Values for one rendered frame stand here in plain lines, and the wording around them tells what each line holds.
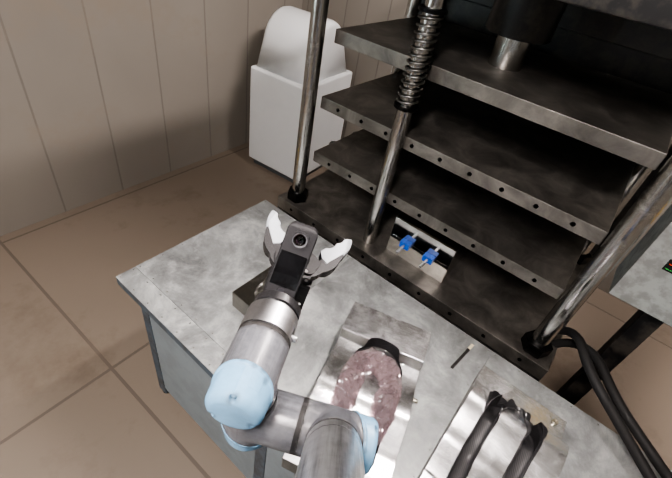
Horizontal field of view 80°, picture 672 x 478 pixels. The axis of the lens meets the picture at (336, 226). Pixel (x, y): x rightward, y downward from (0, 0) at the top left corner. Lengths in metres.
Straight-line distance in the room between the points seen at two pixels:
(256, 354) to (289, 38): 2.76
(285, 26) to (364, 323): 2.36
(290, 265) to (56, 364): 1.94
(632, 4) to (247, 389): 1.06
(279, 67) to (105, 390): 2.29
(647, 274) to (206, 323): 1.36
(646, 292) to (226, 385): 1.32
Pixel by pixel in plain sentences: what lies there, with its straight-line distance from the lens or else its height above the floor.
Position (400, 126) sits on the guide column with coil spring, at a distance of 1.45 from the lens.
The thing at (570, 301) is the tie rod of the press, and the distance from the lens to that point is 1.47.
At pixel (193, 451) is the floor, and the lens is 2.07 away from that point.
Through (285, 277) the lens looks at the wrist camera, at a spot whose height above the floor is 1.48.
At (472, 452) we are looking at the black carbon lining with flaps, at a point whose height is 0.88.
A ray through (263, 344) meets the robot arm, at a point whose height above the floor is 1.47.
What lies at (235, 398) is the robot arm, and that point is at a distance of 0.50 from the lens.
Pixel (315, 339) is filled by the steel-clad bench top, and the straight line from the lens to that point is 1.36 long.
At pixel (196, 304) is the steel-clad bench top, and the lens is 1.44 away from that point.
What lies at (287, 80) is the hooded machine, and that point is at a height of 0.84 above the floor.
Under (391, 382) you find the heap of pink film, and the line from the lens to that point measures 1.20.
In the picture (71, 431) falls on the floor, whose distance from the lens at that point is 2.22.
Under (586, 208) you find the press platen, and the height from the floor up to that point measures 1.29.
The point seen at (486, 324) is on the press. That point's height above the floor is 0.78.
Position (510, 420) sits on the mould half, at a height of 0.93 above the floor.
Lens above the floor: 1.91
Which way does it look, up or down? 39 degrees down
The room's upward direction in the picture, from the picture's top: 11 degrees clockwise
